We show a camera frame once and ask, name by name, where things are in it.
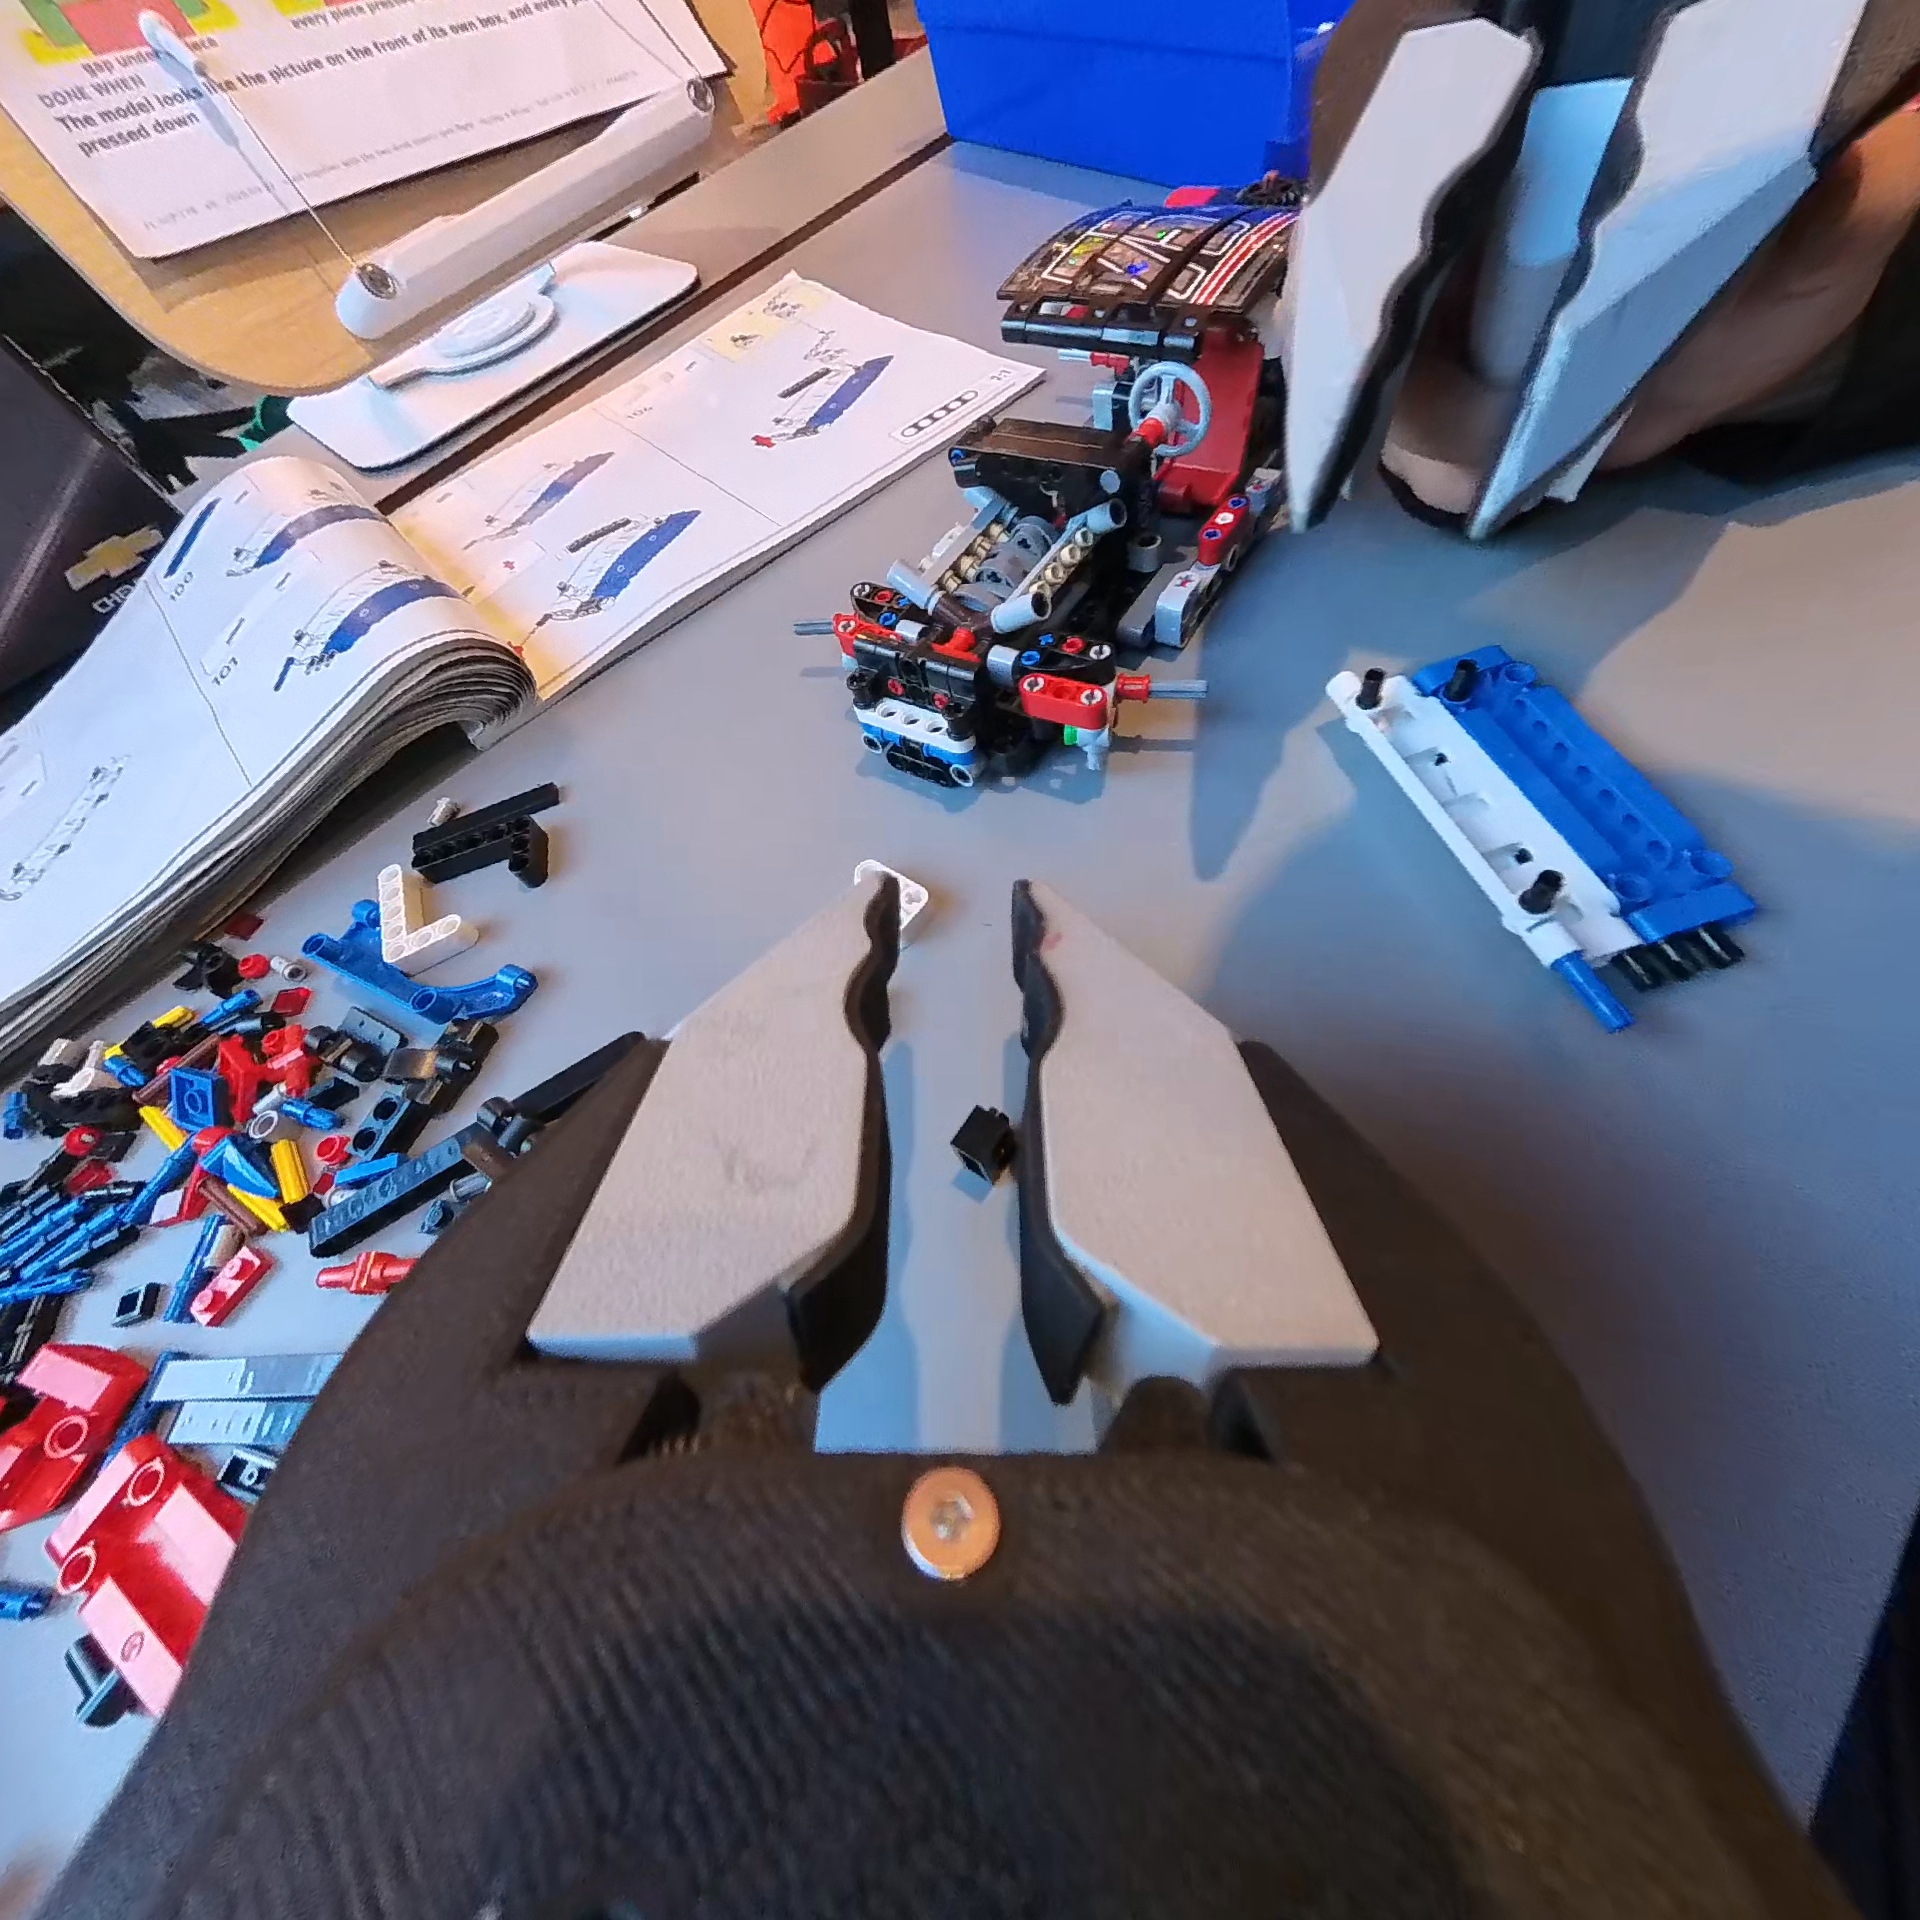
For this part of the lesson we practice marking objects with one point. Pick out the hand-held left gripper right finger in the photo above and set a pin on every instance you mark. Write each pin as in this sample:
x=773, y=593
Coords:
x=1186, y=1185

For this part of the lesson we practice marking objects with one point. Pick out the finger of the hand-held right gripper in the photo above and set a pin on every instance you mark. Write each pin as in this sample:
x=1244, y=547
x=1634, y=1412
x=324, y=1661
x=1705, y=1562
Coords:
x=1365, y=269
x=1694, y=224

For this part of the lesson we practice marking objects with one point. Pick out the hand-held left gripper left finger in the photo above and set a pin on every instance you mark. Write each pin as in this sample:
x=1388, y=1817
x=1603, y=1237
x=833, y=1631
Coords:
x=706, y=1185

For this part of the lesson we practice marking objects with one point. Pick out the small black and blue brick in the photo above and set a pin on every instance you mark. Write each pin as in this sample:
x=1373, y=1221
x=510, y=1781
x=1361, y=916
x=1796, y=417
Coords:
x=985, y=1148

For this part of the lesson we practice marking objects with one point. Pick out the pile of toy bricks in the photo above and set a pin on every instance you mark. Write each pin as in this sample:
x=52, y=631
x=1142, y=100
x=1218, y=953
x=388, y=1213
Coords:
x=196, y=1096

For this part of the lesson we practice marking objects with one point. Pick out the blue and white brick panel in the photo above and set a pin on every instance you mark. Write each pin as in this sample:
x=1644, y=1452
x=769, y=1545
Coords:
x=1590, y=809

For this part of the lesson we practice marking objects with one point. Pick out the person's right forearm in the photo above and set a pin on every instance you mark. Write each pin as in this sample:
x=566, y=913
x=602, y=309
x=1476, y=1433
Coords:
x=1862, y=434

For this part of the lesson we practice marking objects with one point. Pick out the grey desk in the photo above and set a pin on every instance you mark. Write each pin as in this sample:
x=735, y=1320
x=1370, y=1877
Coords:
x=1501, y=1201

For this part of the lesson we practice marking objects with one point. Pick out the person's right hand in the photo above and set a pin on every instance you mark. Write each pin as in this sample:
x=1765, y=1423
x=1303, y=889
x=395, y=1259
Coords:
x=1799, y=300

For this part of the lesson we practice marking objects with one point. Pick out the blue plastic bin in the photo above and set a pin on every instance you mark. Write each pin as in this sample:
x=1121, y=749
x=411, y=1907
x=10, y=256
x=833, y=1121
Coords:
x=1110, y=76

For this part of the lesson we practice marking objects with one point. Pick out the black angled beam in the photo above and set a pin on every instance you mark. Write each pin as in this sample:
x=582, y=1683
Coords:
x=482, y=856

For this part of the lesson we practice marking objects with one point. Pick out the toy brick car chassis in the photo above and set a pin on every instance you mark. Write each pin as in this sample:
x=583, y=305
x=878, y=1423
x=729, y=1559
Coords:
x=1050, y=523

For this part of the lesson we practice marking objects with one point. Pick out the white angled beam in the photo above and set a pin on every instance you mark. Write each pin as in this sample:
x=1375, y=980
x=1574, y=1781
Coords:
x=398, y=915

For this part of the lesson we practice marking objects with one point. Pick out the building instruction booklet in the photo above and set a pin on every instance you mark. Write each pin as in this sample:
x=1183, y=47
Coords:
x=451, y=523

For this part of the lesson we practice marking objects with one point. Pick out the toy car set box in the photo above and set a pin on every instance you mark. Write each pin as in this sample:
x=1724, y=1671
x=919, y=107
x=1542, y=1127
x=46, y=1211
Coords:
x=61, y=523

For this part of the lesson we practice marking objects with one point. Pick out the person's dark clothing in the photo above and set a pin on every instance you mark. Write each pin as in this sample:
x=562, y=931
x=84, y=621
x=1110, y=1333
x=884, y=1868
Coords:
x=1882, y=1799

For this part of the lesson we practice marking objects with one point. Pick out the printed instruction sheet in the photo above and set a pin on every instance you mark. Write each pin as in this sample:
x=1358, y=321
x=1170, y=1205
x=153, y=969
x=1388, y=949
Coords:
x=377, y=90

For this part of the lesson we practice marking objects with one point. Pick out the blue arched frame piece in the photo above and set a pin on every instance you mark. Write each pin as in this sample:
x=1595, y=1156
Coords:
x=377, y=961

